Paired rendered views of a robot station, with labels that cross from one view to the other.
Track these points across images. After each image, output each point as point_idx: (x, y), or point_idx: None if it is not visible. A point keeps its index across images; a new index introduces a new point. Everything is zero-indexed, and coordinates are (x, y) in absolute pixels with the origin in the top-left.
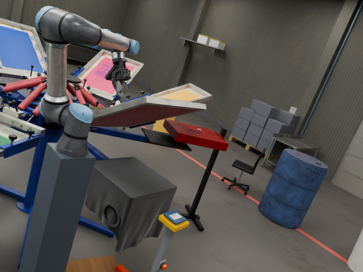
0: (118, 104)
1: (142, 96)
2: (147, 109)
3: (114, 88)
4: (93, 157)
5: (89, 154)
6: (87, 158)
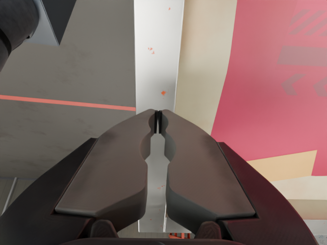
0: (135, 83)
1: (138, 221)
2: (248, 147)
3: (87, 142)
4: (52, 45)
5: (45, 30)
6: (37, 43)
